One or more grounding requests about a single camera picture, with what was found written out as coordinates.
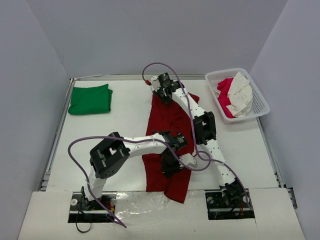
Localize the dark red t shirt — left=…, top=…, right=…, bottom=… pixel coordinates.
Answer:
left=142, top=95, right=194, bottom=204

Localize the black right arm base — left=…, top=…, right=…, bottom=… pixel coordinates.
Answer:
left=205, top=191, right=255, bottom=221

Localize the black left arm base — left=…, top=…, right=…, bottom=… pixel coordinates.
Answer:
left=68, top=192, right=114, bottom=224

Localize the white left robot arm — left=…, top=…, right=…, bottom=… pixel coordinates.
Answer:
left=82, top=131, right=188, bottom=209

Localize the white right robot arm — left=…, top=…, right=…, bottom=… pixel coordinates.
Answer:
left=150, top=73, right=244, bottom=207

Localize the pink t shirt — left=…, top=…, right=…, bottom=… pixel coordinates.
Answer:
left=217, top=77, right=234, bottom=119

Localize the white foam front board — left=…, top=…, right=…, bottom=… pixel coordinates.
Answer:
left=19, top=188, right=304, bottom=240

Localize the folded green t shirt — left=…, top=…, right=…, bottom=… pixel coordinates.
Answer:
left=68, top=84, right=113, bottom=116

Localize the cream white t shirt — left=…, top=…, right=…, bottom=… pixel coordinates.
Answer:
left=227, top=72, right=253, bottom=118

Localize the white plastic laundry basket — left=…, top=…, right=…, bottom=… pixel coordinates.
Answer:
left=205, top=68, right=270, bottom=124

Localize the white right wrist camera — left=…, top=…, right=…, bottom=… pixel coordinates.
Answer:
left=145, top=76, right=161, bottom=92

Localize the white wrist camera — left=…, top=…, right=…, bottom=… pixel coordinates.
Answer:
left=145, top=76, right=161, bottom=92
left=179, top=153, right=198, bottom=169

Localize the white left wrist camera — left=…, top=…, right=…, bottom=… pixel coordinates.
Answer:
left=179, top=153, right=198, bottom=169

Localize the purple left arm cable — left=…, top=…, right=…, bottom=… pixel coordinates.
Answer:
left=67, top=134, right=211, bottom=229

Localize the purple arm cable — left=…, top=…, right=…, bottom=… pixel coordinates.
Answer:
left=67, top=134, right=211, bottom=229
left=141, top=61, right=252, bottom=210

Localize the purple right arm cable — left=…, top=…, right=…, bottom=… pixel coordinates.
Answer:
left=141, top=61, right=252, bottom=210

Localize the thin black cable loop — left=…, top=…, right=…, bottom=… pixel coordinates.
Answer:
left=75, top=209, right=93, bottom=233

